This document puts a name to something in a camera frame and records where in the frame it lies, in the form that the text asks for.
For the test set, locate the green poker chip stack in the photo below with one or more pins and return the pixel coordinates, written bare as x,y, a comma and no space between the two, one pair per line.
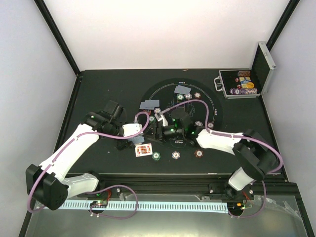
156,156

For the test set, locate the card boxes in case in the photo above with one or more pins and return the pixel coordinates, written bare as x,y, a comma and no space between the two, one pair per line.
245,82

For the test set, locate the black aluminium rail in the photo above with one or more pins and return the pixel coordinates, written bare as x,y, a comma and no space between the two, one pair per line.
214,186

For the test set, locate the blue card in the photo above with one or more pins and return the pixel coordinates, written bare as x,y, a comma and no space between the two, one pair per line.
155,102
182,90
146,106

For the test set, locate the aluminium poker case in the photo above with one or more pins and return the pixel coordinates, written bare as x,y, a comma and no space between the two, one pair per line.
262,71

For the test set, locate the blue poker chip stack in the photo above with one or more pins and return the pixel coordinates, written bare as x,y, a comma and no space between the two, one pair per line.
175,155

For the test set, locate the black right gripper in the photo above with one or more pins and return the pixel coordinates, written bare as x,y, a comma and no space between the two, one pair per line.
157,128

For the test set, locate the brown chips row in case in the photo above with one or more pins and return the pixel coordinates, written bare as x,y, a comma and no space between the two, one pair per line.
244,73

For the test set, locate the black left motor block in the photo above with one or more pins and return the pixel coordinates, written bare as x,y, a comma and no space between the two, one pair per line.
113,110

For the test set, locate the purple chips row in case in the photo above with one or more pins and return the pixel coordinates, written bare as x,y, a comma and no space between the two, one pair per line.
243,91

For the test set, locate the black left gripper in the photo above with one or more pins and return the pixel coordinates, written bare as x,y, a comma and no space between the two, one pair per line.
124,144

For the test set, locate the king of hearts card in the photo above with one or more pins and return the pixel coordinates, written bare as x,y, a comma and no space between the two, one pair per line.
143,150

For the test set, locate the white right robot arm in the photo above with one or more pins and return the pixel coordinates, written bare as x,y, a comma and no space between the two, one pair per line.
256,158

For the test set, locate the round black poker mat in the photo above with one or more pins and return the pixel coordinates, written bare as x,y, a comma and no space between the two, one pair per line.
186,107

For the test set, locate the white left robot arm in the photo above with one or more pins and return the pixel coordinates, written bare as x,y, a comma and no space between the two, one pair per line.
47,185

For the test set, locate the red poker chip stack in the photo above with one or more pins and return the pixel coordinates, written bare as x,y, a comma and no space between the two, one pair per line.
198,153

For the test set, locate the white slotted cable duct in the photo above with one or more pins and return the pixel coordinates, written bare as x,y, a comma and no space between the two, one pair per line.
166,206

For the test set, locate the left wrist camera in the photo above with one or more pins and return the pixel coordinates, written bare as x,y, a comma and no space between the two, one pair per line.
131,129

